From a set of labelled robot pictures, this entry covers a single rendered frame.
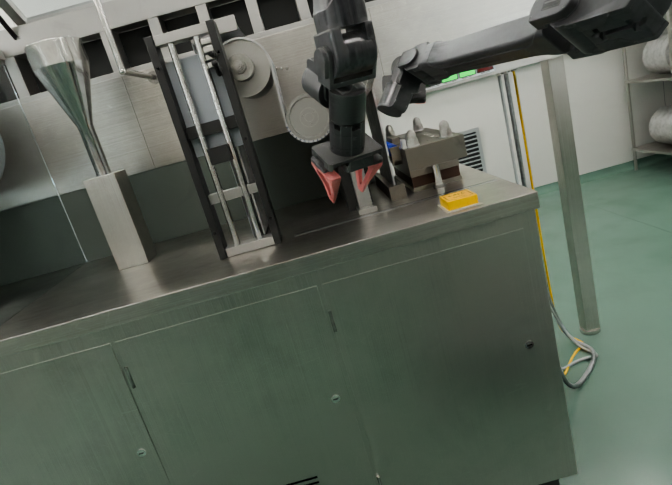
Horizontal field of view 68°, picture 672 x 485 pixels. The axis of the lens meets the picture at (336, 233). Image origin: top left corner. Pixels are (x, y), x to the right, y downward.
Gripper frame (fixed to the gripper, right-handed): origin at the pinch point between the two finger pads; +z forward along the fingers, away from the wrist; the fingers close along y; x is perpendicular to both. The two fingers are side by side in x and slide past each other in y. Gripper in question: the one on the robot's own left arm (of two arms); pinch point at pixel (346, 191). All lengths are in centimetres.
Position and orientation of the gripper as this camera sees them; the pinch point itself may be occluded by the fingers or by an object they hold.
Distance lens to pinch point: 87.5
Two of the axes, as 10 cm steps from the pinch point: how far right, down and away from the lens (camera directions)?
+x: 5.1, 5.7, -6.5
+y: -8.6, 3.4, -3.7
